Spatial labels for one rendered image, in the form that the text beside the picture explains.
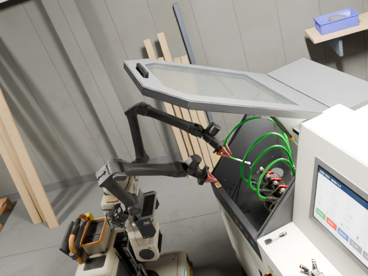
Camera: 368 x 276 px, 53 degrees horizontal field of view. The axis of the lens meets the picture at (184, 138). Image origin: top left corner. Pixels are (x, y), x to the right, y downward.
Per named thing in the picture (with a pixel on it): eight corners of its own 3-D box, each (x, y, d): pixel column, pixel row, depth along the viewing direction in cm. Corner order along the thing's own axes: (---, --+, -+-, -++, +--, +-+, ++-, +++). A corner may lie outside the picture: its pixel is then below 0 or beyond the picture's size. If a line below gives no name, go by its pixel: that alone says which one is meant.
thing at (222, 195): (216, 197, 259) (210, 180, 251) (222, 194, 260) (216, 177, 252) (259, 257, 206) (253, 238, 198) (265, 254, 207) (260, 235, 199)
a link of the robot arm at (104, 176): (88, 169, 178) (94, 185, 172) (113, 156, 178) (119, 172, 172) (127, 203, 214) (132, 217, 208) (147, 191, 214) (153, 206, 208)
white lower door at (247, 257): (236, 258, 295) (214, 196, 261) (239, 257, 295) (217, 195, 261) (279, 327, 240) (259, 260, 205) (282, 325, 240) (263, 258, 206)
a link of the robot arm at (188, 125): (139, 107, 233) (133, 114, 223) (141, 99, 230) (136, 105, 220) (202, 132, 232) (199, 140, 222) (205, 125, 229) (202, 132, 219)
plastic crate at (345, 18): (351, 18, 345) (350, 6, 340) (360, 25, 326) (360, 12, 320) (314, 29, 352) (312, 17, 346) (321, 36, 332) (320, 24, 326)
